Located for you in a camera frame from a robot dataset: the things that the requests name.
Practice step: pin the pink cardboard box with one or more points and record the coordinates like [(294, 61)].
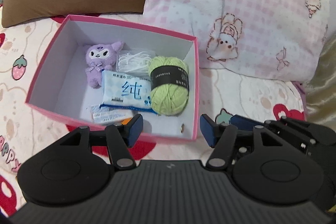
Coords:
[(162, 37)]

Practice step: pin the beige satin cloth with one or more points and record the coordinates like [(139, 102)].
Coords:
[(323, 82)]

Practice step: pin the pink checked pillow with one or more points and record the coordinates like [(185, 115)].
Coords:
[(236, 3)]

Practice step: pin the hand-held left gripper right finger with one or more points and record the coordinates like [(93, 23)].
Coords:
[(207, 130)]

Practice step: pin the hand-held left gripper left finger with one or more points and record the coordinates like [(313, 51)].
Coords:
[(135, 129)]

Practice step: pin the blue wet wipes packet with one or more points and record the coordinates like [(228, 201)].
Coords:
[(123, 90)]

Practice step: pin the small white packet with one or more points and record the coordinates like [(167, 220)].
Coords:
[(110, 115)]

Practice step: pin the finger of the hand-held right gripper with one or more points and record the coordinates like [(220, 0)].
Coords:
[(246, 120)]

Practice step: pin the purple plush toy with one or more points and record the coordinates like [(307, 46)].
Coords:
[(101, 56)]

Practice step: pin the purple cloth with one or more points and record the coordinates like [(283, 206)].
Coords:
[(299, 90)]

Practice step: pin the orange makeup sponge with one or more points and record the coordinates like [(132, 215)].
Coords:
[(126, 123)]

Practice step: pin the bear print bed blanket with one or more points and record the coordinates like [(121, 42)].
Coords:
[(236, 98)]

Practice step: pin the green yarn ball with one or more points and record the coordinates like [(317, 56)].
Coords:
[(168, 98)]

